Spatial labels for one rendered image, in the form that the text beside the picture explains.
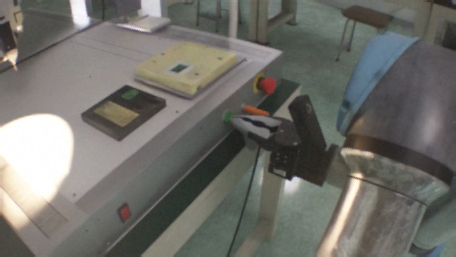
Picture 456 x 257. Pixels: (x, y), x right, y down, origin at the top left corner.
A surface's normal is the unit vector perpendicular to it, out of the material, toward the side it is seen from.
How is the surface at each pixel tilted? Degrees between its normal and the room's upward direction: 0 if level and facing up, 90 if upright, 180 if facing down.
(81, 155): 0
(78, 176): 0
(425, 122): 44
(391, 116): 49
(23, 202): 0
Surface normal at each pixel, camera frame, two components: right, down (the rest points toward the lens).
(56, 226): 0.00, -0.79
